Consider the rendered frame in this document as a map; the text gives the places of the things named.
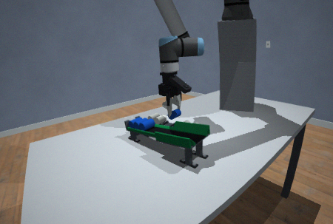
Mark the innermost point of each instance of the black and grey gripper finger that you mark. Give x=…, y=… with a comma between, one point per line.
x=168, y=103
x=177, y=100

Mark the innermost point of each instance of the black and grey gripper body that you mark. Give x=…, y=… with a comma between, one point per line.
x=166, y=85

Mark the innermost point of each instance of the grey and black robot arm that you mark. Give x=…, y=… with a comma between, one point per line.
x=172, y=47

